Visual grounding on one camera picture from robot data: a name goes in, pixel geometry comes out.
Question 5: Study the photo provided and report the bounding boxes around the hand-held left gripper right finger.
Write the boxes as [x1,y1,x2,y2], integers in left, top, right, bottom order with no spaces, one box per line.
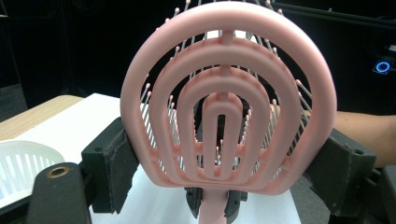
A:
[303,127,378,218]

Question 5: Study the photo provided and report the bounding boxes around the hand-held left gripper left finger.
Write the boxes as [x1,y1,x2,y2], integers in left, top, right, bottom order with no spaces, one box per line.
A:
[80,116,140,217]

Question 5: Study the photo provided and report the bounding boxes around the pink hairbrush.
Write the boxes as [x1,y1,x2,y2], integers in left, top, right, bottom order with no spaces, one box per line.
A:
[120,0,338,224]

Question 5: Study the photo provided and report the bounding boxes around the white plastic basket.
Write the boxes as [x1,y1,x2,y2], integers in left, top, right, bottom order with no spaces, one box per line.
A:
[0,139,66,210]

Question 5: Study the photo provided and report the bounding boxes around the white table cover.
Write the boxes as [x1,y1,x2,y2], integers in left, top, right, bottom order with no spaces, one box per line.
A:
[13,91,303,224]

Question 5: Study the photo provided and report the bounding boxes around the wooden table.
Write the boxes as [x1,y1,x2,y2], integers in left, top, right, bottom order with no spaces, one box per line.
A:
[0,94,85,142]

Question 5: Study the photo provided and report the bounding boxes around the device with blue ring light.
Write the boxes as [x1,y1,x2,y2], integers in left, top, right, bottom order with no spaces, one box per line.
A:
[371,58,394,76]

